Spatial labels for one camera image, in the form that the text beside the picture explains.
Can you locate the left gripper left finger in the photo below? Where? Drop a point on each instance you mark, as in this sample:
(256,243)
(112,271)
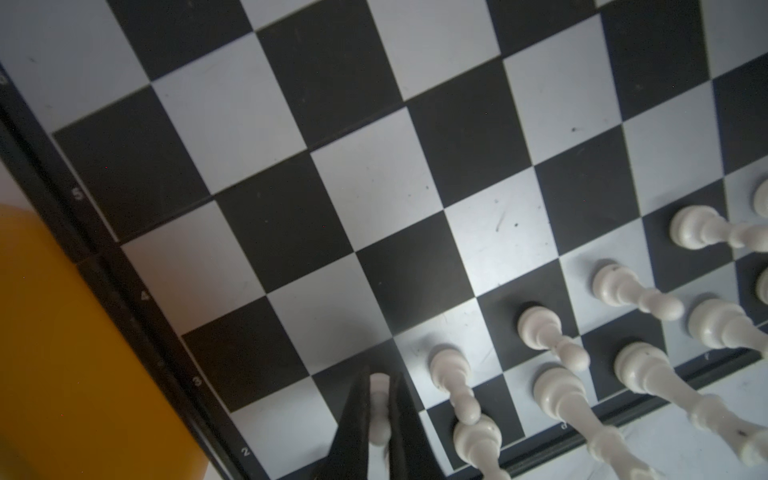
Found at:
(349,452)

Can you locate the white chess pieces on board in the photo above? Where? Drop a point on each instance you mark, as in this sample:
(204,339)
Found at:
(593,224)

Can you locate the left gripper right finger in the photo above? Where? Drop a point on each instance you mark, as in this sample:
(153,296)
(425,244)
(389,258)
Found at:
(410,453)

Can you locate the yellow plastic tray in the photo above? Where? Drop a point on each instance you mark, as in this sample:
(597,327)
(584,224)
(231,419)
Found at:
(76,403)

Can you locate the black white chess board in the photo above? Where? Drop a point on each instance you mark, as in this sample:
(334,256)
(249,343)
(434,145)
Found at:
(277,194)

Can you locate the white pawn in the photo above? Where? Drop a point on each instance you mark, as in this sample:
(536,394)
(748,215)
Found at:
(380,426)

